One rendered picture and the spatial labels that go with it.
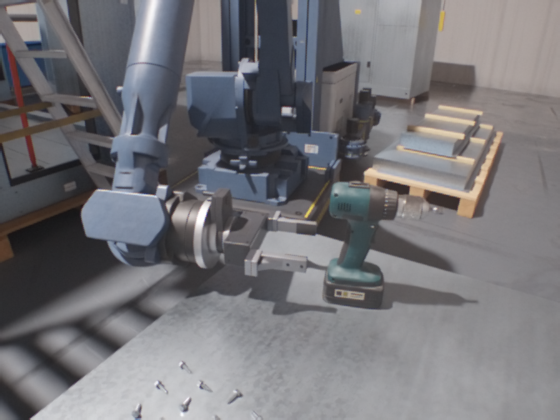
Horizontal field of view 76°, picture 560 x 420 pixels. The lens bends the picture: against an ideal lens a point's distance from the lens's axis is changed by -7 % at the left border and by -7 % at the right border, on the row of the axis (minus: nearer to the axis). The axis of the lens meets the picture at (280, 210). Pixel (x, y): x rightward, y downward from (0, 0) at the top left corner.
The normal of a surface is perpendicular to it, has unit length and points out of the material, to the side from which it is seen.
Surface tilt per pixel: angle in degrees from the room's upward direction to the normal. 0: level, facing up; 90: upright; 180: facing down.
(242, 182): 90
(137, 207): 54
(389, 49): 90
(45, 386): 0
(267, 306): 0
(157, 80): 62
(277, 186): 90
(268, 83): 116
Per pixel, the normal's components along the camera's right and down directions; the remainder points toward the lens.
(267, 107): -0.11, 0.78
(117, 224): -0.15, -0.19
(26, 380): 0.02, -0.90
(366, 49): -0.55, 0.36
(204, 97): -0.11, 0.43
